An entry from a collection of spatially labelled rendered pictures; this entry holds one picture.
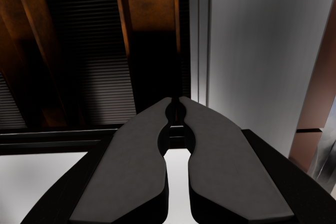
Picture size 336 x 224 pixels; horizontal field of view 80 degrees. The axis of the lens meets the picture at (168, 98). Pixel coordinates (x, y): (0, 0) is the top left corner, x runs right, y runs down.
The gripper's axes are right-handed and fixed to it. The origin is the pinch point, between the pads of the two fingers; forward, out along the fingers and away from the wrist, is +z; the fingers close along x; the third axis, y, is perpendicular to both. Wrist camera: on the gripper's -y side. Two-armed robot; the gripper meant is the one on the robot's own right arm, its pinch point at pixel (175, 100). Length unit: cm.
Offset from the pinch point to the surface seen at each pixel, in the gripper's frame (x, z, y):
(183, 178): 0.3, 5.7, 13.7
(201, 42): 2.5, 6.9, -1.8
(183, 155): 0.4, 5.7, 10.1
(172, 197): -1.2, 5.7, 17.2
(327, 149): 31.3, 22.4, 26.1
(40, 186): -17.5, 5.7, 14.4
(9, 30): -26.2, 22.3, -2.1
